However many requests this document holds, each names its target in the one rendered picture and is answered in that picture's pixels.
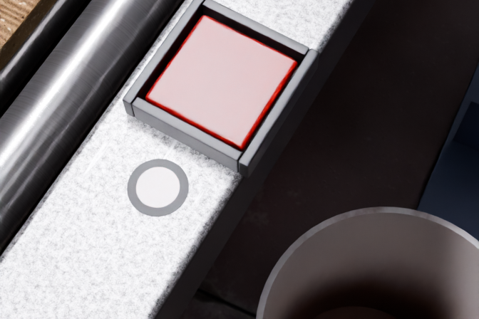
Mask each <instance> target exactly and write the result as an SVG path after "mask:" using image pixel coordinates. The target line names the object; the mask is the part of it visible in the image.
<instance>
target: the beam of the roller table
mask: <svg viewBox="0 0 479 319"><path fill-rule="evenodd" d="M214 1H216V2H218V3H220V4H222V5H224V6H226V7H228V8H230V9H232V10H234V11H236V12H238V13H240V14H242V15H244V16H246V17H248V18H251V19H253V20H255V21H257V22H259V23H261V24H263V25H265V26H267V27H269V28H271V29H273V30H275V31H277V32H279V33H281V34H283V35H285V36H287V37H290V38H292V39H294V40H295V41H298V42H300V43H302V44H304V45H305V46H308V47H309V49H311V48H312V49H314V50H315V51H318V52H319V62H318V68H317V70H316V72H315V73H314V75H313V76H312V78H311V80H310V81H309V82H308V84H307V86H306V87H305V89H304V91H303V92H302V94H301V95H300V97H299V99H298V100H297V102H296V103H295V105H294V107H293V108H292V110H291V111H290V113H289V114H288V116H287V118H286V120H285V121H284V122H283V124H282V126H281V127H280V129H279V131H278V132H277V134H276V135H275V137H274V139H273V140H272V142H271V143H270V145H269V146H268V148H267V150H266V151H265V153H264V154H263V156H262V158H261V160H260V161H259V162H258V164H257V166H256V167H255V168H254V171H253V172H252V173H251V175H250V177H248V178H246V177H244V176H242V175H241V174H240V173H239V172H235V171H233V170H231V169H229V168H227V167H226V166H224V165H222V164H220V163H218V162H216V161H214V160H213V159H210V158H209V157H207V156H205V155H203V154H201V153H199V152H198V151H196V150H194V149H192V148H190V147H188V146H187V145H184V144H183V143H181V142H179V141H177V140H175V139H173V138H171V137H170V136H168V135H166V134H164V133H162V132H161V131H159V130H156V129H155V128H153V127H151V126H149V125H147V124H145V123H144V122H142V121H140V120H138V119H136V118H135V117H133V116H131V115H129V114H127V113H126V111H125V107H124V104H123V101H122V99H123V97H124V95H125V94H126V93H127V92H128V90H129V89H130V87H131V85H132V84H133V83H134V82H135V80H136V79H137V77H138V76H139V75H140V73H141V72H142V70H143V69H144V67H145V66H146V65H147V64H148V62H149V60H150V59H151V58H152V57H153V55H154V54H155V52H156V50H158V48H159V47H160V45H161V44H162V42H163V41H164V40H165V38H166V37H167V35H168V34H169V33H170V31H171V30H172V28H173V27H174V25H175V24H176V23H177V21H178V20H179V19H180V17H181V16H182V15H183V13H184V12H185V10H186V9H187V7H188V6H189V5H190V3H191V2H192V0H184V1H183V3H182V5H181V6H180V8H179V9H178V10H177V11H176V13H175V15H174V16H173V17H172V18H171V20H170V21H169V23H168V24H167V26H166V27H165V28H164V29H163V31H162V33H161V34H160V35H159V36H158V38H157V39H156V41H155V42H154V44H153V45H152V46H151V47H150V49H149V51H148V52H147V53H146V54H145V56H144V57H143V59H142V61H141V62H140V63H139V64H138V66H137V67H136V69H135V70H134V71H133V73H132V74H131V75H130V77H129V79H127V81H126V82H125V84H124V85H123V87H122V88H121V89H120V91H119V92H118V94H117V95H116V96H115V97H114V99H113V101H112V102H111V103H110V105H109V106H108V107H107V109H106V110H105V112H104V113H103V114H102V116H101V117H100V119H99V120H98V121H97V123H96V124H95V125H94V127H93V129H92V130H91V131H90V132H89V134H88V135H87V137H86V138H85V140H84V141H83V142H82V143H81V145H80V147H79V148H78V149H77V150H76V152H75V153H74V155H73V156H72V158H71V159H70V160H69V162H68V163H67V165H66V166H65V167H64V168H63V170H62V171H61V173H60V174H59V175H58V177H57V178H56V180H55V181H54V183H53V184H52V185H51V187H50V188H49V189H48V191H47V192H46V193H45V195H44V196H43V198H42V199H41V201H40V202H39V203H38V205H37V206H36V208H35V209H34V210H33V212H32V213H31V215H30V216H29V217H28V219H27V220H26V221H25V223H24V225H23V226H22V227H21V228H20V230H19V231H18V233H17V234H16V235H15V237H14V238H13V239H12V241H11V243H10V244H9V245H8V246H7V248H6V249H5V251H4V252H3V253H2V255H1V256H0V319H180V316H181V315H182V314H183V312H184V310H185V309H186V307H187V305H188V304H189V302H190V301H191V299H192V297H193V296H194V294H195V292H196V291H197V289H198V288H199V286H200V284H201V282H202V281H203V280H204V278H205V276H206V275H207V273H208V271H209V270H210V268H211V267H212V265H213V263H214V262H215V260H216V258H217V257H218V256H219V254H220V252H221V250H222V249H223V247H224V246H225V244H226V243H227V241H228V239H229V237H230V236H231V234H232V232H233V231H234V230H235V228H236V226H237V225H238V223H239V222H240V219H241V218H242V216H243V215H244V213H245V212H246V210H247V208H248V207H249V205H250V204H251V202H252V200H253V199H254V197H255V195H256V194H257V192H258V191H259V189H260V187H261V186H262V184H263V182H264V181H265V179H266V178H267V176H268V174H269V173H270V171H271V170H272V168H273V166H274V165H275V163H276V161H277V160H278V158H279V156H280V155H281V153H282V152H283V150H284V148H285V147H286V146H287V143H288V142H289V141H290V139H291V137H292V135H293V134H294V132H295V131H296V129H297V128H298V126H299V124H300V122H301V121H302V119H303V118H304V116H305V115H306V113H307V111H308V109H309V108H310V107H311V104H312V103H313V102H314V100H315V98H316V97H317V95H318V94H319V91H320V90H321V89H322V87H323V85H324V84H325V82H326V80H327V79H328V77H329V76H330V74H331V72H332V71H333V69H334V67H335V66H336V64H337V63H338V61H339V59H340V57H341V56H342V55H343V53H344V51H345V50H346V48H347V46H348V45H349V43H350V42H351V40H352V38H353V37H354V35H355V33H356V32H357V31H358V29H359V27H360V25H361V24H362V22H363V21H364V19H365V18H366V16H367V14H368V12H369V11H370V9H371V7H372V6H373V4H374V3H375V1H376V0H214ZM153 159H165V160H170V161H172V162H174V163H176V164H178V165H179V166H180V167H181V168H182V169H183V170H184V172H185V173H186V175H187V178H188V182H189V192H188V195H187V198H186V200H185V202H184V203H183V205H182V206H181V207H180V208H179V209H178V210H177V211H174V212H173V213H171V214H168V215H166V216H159V217H157V216H147V215H145V214H142V213H140V212H139V211H138V210H137V209H135V207H134V206H133V205H132V204H131V203H130V200H129V198H128V193H127V185H128V180H129V177H130V175H131V174H132V172H133V171H134V170H135V168H136V167H138V166H139V165H140V164H142V163H144V162H146V161H148V160H153Z"/></svg>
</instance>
